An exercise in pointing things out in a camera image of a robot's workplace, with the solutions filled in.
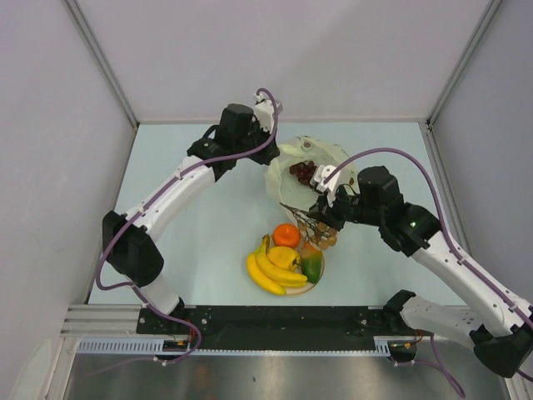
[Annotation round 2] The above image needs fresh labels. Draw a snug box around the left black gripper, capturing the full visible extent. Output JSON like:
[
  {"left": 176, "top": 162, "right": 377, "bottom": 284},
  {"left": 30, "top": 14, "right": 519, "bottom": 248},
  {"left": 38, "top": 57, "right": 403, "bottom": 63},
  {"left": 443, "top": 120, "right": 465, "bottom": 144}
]
[{"left": 234, "top": 120, "right": 280, "bottom": 166}]

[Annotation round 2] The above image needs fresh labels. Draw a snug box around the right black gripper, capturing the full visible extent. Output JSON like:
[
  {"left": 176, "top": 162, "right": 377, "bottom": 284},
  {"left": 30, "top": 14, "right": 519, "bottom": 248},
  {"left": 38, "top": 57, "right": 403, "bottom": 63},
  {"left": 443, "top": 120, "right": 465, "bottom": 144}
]
[{"left": 306, "top": 182, "right": 383, "bottom": 232}]

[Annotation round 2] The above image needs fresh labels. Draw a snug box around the red fake grape bunch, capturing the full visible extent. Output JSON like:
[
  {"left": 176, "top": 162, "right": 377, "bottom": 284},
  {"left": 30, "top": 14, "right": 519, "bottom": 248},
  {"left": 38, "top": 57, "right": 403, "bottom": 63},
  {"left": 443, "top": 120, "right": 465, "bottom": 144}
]
[{"left": 289, "top": 160, "right": 316, "bottom": 187}]

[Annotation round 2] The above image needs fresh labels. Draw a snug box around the brown fake grape bunch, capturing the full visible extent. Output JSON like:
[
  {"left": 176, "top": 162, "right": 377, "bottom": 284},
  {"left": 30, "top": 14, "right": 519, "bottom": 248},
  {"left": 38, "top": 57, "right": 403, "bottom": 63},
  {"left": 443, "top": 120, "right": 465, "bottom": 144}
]
[{"left": 280, "top": 203, "right": 337, "bottom": 251}]

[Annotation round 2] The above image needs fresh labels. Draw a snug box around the green fake fruit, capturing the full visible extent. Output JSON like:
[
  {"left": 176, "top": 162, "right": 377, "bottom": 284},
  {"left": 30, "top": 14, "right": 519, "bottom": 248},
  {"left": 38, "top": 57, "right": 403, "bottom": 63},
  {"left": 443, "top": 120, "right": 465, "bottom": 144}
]
[{"left": 301, "top": 243, "right": 323, "bottom": 284}]

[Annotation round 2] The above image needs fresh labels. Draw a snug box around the orange fake fruit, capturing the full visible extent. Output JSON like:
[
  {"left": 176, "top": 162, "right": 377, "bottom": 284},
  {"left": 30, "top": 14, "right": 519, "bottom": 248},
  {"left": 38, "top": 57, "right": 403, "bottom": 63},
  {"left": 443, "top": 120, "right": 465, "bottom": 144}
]
[{"left": 272, "top": 223, "right": 301, "bottom": 248}]

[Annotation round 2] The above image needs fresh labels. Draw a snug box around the yellow fake bell pepper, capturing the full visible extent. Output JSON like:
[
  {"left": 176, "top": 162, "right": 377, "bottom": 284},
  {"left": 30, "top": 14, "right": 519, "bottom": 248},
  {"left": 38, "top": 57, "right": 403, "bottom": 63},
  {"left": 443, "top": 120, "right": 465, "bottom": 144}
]
[{"left": 266, "top": 246, "right": 301, "bottom": 272}]

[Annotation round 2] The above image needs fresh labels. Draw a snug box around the cream plate with branch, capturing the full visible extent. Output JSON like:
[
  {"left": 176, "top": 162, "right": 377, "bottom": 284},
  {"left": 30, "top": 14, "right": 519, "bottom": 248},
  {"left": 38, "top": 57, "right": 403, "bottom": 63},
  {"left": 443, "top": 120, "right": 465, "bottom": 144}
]
[{"left": 278, "top": 244, "right": 325, "bottom": 296}]

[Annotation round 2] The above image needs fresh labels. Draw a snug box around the yellow fake banana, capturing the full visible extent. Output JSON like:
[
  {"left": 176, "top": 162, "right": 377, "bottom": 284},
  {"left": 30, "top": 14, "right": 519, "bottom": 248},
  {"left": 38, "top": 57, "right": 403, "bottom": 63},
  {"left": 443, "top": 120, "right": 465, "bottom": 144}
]
[{"left": 246, "top": 235, "right": 307, "bottom": 296}]

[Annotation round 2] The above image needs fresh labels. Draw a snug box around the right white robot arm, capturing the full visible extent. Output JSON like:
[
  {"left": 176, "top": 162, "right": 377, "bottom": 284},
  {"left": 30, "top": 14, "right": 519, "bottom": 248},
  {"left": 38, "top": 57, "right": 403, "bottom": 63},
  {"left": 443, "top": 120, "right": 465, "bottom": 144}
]
[{"left": 308, "top": 165, "right": 532, "bottom": 378}]

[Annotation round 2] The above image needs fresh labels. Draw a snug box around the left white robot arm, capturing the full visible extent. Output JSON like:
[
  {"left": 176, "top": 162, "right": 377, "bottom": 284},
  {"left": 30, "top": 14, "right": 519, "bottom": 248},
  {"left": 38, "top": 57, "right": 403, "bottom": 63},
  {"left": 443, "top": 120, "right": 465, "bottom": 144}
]
[{"left": 102, "top": 98, "right": 280, "bottom": 333}]

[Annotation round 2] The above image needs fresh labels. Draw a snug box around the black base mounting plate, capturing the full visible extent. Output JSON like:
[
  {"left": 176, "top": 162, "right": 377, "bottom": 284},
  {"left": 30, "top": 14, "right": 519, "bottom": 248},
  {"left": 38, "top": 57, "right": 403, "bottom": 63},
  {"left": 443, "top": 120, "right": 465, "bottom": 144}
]
[{"left": 136, "top": 304, "right": 434, "bottom": 352}]

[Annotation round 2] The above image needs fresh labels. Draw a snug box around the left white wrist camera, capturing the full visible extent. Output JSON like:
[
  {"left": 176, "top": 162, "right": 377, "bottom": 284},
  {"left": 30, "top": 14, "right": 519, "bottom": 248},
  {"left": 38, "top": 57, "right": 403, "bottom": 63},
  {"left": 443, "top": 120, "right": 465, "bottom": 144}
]
[{"left": 253, "top": 92, "right": 283, "bottom": 133}]

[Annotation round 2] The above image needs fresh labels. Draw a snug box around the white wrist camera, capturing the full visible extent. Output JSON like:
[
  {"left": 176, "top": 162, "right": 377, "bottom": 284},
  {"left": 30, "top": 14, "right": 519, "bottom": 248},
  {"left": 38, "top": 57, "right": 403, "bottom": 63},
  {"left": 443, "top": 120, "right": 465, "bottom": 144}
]
[
  {"left": 253, "top": 92, "right": 283, "bottom": 133},
  {"left": 310, "top": 165, "right": 346, "bottom": 207}
]

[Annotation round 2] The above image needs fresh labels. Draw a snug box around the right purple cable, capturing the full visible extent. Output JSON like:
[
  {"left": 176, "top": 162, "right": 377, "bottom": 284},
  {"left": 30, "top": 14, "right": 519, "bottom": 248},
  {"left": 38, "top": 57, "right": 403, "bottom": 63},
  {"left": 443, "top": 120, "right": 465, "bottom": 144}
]
[{"left": 324, "top": 147, "right": 533, "bottom": 399}]

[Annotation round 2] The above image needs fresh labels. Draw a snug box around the purple cable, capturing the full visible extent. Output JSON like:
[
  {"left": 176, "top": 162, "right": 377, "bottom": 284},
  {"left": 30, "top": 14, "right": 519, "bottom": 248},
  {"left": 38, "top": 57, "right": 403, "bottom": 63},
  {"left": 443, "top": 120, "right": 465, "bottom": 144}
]
[
  {"left": 95, "top": 87, "right": 279, "bottom": 368},
  {"left": 324, "top": 147, "right": 533, "bottom": 399}
]

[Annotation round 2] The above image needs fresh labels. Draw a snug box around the right corner aluminium post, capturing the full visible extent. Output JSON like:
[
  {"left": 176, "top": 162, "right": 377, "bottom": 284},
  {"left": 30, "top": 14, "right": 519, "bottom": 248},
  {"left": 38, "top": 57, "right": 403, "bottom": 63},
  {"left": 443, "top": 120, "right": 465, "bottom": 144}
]
[{"left": 428, "top": 0, "right": 507, "bottom": 126}]

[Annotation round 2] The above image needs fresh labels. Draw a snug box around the corner aluminium post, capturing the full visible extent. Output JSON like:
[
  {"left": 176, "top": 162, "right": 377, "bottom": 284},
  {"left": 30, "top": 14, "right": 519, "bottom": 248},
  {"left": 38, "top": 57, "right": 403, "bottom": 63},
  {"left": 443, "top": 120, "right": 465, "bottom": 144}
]
[
  {"left": 428, "top": 0, "right": 507, "bottom": 126},
  {"left": 61, "top": 0, "right": 140, "bottom": 132}
]

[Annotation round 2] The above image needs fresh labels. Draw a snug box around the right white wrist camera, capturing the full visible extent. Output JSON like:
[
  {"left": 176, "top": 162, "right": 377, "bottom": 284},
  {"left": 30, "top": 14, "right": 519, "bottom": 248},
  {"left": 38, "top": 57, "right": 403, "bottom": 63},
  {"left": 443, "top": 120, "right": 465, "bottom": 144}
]
[{"left": 310, "top": 165, "right": 346, "bottom": 207}]

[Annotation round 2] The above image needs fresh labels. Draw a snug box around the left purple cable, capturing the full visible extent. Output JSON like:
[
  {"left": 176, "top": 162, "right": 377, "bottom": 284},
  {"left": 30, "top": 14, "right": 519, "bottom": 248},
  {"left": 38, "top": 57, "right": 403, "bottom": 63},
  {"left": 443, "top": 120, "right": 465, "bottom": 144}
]
[{"left": 95, "top": 87, "right": 279, "bottom": 368}]

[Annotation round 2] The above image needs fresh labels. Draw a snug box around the left corner aluminium post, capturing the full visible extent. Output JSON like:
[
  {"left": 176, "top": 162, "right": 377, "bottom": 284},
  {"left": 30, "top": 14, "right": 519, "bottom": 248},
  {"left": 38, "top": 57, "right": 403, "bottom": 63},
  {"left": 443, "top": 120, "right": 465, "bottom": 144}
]
[{"left": 61, "top": 0, "right": 140, "bottom": 132}]

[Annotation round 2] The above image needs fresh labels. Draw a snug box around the white slotted cable duct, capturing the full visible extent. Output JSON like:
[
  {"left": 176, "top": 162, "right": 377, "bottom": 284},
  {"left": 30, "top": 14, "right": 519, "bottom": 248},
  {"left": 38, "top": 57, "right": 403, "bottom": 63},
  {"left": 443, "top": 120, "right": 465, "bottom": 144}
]
[{"left": 76, "top": 337, "right": 416, "bottom": 358}]

